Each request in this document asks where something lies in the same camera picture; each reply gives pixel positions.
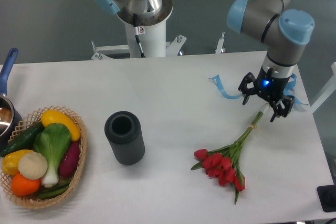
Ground yellow squash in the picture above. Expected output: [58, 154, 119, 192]
[40, 109, 81, 142]

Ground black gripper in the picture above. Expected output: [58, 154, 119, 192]
[238, 67, 295, 122]

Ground green bok choy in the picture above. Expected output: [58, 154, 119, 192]
[33, 123, 71, 188]

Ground black device at edge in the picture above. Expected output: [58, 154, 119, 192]
[317, 185, 335, 212]

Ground white metal base frame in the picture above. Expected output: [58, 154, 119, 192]
[91, 32, 226, 60]

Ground yellow bell pepper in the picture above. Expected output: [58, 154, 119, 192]
[2, 150, 33, 176]

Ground green cucumber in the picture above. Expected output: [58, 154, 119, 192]
[1, 122, 44, 157]

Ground crumpled blue tape strip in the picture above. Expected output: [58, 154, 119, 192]
[283, 73, 308, 106]

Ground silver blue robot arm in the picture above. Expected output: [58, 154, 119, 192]
[95, 0, 314, 118]

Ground blue handled saucepan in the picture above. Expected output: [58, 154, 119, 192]
[1, 48, 22, 151]

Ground orange fruit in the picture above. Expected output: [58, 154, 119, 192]
[11, 173, 40, 196]

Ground green bean pods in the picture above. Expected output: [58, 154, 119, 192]
[37, 180, 71, 200]

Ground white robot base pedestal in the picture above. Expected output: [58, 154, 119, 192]
[118, 0, 173, 58]

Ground dark grey ribbed vase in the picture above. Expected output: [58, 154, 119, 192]
[104, 111, 145, 166]

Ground white frame leg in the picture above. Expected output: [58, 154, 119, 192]
[310, 62, 335, 113]

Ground white garlic bulb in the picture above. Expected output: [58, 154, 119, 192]
[18, 152, 48, 180]

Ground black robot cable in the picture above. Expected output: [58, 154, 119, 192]
[132, 13, 146, 58]

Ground red tulip bouquet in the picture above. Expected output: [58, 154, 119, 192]
[191, 103, 270, 204]

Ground woven wicker basket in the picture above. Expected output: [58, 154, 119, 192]
[1, 106, 88, 209]

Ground purple sweet potato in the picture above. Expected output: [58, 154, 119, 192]
[59, 141, 80, 177]

